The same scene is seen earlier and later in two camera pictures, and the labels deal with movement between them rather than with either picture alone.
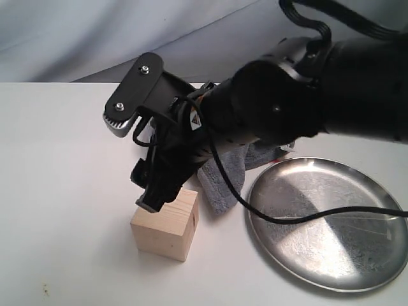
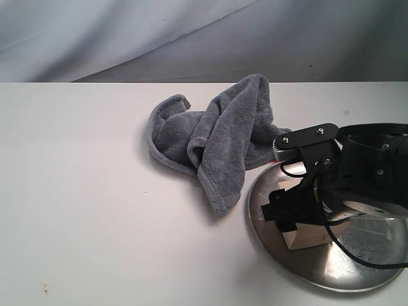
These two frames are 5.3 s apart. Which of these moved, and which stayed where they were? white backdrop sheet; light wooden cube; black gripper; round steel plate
Moved: light wooden cube; black gripper
Stayed: white backdrop sheet; round steel plate
